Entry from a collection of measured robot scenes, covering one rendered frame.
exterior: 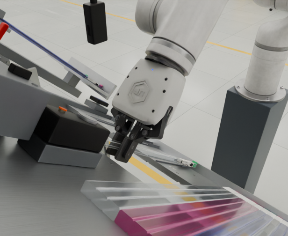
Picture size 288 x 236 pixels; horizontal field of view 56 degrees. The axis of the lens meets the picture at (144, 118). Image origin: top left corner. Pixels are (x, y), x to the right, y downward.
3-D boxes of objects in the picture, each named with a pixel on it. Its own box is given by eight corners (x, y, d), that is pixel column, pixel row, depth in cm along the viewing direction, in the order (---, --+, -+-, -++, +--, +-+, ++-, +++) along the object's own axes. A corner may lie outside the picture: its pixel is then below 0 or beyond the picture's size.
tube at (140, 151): (190, 165, 70) (192, 161, 70) (195, 167, 69) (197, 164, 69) (-6, 117, 30) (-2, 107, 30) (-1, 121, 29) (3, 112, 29)
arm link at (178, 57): (140, 33, 46) (132, 48, 46) (182, 43, 41) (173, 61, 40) (164, 57, 53) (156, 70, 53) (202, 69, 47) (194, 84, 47)
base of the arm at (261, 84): (249, 74, 118) (260, 32, 107) (293, 90, 107) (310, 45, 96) (225, 89, 108) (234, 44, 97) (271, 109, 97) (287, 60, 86)
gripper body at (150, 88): (134, 45, 47) (103, 102, 46) (182, 58, 40) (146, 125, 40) (156, 65, 52) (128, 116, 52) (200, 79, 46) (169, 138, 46)
